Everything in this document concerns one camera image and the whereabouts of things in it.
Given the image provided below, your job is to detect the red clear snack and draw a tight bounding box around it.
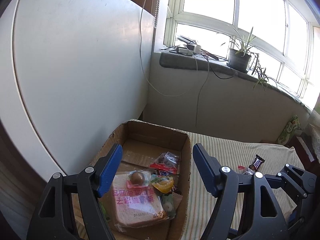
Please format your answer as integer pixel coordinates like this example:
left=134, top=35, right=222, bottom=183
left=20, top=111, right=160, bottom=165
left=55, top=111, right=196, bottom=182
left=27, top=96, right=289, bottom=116
left=238, top=165, right=255, bottom=176
left=149, top=151, right=180, bottom=174

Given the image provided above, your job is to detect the white power strip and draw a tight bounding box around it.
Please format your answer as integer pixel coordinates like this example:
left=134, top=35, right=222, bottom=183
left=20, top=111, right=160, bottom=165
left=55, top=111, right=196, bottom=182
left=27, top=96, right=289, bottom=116
left=176, top=44, right=201, bottom=56

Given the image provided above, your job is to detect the small hanging plant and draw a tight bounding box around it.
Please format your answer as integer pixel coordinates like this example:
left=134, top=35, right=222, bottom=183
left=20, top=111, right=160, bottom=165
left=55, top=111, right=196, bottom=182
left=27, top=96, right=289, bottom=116
left=250, top=53, right=278, bottom=90

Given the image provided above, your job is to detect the white cabinet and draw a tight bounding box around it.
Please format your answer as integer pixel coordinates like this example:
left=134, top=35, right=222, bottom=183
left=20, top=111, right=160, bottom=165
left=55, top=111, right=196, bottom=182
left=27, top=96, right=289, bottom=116
left=1, top=0, right=154, bottom=180

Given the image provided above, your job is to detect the brown egg snack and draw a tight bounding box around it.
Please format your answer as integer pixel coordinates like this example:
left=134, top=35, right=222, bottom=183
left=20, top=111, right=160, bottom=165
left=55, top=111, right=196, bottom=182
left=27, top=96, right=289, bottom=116
left=130, top=171, right=145, bottom=186

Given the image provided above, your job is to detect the pink bread package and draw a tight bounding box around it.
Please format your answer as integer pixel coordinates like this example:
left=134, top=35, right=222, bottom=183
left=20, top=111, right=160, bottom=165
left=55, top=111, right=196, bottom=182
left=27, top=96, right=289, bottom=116
left=111, top=170, right=169, bottom=228

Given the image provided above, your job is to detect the Snickers bar in box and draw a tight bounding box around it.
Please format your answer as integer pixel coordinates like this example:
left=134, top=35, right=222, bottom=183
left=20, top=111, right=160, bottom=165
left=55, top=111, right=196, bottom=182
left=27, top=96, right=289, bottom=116
left=156, top=170, right=174, bottom=179

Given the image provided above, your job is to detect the potted spider plant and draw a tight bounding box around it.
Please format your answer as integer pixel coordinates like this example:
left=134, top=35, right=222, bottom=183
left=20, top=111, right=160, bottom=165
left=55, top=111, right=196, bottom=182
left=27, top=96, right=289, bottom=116
left=227, top=26, right=257, bottom=74

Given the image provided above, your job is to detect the green floral bag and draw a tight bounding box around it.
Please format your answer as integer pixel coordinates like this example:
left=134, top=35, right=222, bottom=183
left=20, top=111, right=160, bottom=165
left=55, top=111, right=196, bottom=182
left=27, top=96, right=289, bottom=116
left=276, top=115, right=301, bottom=145

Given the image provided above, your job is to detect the striped table cloth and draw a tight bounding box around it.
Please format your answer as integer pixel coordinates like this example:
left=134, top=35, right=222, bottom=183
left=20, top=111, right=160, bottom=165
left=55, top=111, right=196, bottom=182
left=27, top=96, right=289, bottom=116
left=181, top=132, right=304, bottom=239

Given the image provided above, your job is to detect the grey cable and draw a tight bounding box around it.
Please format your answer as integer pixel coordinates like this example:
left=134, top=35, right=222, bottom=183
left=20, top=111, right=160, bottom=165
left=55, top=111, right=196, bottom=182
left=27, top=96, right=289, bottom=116
left=195, top=52, right=235, bottom=126

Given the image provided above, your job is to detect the green snack packet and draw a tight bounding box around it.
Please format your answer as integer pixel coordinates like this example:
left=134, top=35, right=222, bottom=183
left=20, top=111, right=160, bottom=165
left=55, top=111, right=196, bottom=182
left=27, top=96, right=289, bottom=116
left=161, top=194, right=176, bottom=218

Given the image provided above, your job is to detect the small Snickers bar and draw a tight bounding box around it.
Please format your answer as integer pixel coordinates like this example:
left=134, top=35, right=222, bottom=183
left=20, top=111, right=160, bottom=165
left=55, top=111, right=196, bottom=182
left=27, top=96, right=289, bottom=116
left=251, top=155, right=265, bottom=172

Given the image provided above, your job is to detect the red clear snack in box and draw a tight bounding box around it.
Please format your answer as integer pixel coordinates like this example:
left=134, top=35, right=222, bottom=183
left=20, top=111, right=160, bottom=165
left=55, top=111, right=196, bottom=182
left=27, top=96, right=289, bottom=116
left=149, top=151, right=180, bottom=174

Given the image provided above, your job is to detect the brown cardboard box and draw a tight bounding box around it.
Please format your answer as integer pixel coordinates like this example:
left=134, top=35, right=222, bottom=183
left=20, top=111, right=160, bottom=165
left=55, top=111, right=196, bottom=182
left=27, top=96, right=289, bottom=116
left=90, top=120, right=191, bottom=239

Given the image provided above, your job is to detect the white cable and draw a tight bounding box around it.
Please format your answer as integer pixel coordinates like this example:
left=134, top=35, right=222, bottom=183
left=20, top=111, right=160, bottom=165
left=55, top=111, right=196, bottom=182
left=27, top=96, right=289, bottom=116
left=139, top=0, right=198, bottom=98

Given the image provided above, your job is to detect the yellow jelly cup snack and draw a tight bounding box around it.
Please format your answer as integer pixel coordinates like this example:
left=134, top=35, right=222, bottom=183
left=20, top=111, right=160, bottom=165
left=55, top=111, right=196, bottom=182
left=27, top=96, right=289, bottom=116
left=151, top=174, right=174, bottom=194

